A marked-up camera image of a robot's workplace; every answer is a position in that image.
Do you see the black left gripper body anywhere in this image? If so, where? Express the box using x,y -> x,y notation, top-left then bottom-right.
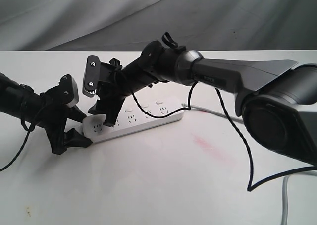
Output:
40,86 -> 69,155

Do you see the grey backdrop cloth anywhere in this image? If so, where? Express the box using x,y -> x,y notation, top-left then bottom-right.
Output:
0,0 -> 317,51

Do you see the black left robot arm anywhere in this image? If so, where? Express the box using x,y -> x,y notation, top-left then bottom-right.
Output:
0,74 -> 92,155

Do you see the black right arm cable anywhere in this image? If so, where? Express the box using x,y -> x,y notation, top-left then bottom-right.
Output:
108,68 -> 317,192

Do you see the grey power cord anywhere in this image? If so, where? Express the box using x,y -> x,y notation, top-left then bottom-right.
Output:
182,103 -> 317,225

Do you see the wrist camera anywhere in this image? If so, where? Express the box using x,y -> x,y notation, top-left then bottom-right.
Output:
82,55 -> 101,98
58,74 -> 79,108

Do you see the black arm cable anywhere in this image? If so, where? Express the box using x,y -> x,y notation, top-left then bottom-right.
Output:
108,68 -> 317,192
0,93 -> 54,172

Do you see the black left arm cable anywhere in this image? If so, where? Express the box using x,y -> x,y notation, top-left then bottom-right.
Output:
0,93 -> 54,172

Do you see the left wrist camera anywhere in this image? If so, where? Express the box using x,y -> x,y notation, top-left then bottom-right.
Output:
58,74 -> 79,108

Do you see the white five-outlet power strip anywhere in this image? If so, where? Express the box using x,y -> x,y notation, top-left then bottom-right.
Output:
82,97 -> 184,144

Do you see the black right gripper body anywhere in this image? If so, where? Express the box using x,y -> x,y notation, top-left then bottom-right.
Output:
98,58 -> 155,104

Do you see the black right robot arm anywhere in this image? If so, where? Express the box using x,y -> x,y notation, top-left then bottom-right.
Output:
83,41 -> 317,165

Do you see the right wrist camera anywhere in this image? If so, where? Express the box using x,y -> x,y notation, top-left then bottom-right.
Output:
82,55 -> 101,98

